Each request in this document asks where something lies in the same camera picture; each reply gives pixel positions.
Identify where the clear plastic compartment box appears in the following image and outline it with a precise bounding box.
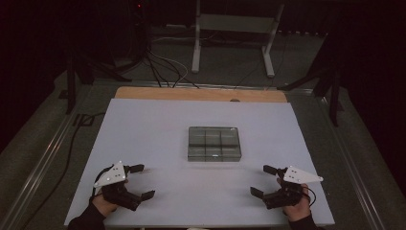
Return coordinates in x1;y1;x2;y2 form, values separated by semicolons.
187;126;242;163

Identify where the long black floor cable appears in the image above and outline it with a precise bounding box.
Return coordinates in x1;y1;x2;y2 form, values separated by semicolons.
18;111;106;230

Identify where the person's left hand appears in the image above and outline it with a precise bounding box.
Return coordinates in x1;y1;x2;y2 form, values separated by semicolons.
91;191;121;219

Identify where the bundle of black floor cables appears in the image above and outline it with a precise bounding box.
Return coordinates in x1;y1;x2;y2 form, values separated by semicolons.
145;47;200;89

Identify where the white metal stand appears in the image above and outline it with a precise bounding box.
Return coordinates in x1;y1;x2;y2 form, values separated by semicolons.
191;0;285;79

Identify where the metal floor rail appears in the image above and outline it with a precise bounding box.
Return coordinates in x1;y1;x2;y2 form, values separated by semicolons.
314;92;387;230
92;80;315;94
0;92;90;230

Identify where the left hand-held gripper black cable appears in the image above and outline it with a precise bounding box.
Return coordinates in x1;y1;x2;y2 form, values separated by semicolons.
91;165;115;201

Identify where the white floor cable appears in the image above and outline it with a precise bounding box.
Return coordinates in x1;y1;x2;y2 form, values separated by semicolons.
149;34;190;88

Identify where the hand-held gripper black cable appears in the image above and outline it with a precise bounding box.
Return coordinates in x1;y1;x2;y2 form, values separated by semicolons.
301;185;318;207
91;165;115;201

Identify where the black tripod stand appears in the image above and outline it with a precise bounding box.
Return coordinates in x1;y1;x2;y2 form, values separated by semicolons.
277;32;346;127

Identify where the right hand-held gripper black cable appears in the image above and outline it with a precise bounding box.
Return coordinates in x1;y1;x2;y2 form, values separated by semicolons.
301;185;318;207

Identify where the dark equipment tower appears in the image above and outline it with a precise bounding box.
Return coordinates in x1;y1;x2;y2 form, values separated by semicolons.
104;0;151;65

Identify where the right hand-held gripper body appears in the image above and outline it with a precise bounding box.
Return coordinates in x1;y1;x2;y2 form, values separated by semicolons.
261;165;325;211

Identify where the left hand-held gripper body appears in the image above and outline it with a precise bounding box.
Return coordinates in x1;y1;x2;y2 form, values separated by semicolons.
92;160;144;213

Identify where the white table mat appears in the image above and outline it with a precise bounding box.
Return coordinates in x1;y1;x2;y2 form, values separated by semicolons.
63;98;335;228

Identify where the person's right hand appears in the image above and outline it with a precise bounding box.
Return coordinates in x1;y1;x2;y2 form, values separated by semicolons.
276;176;312;222

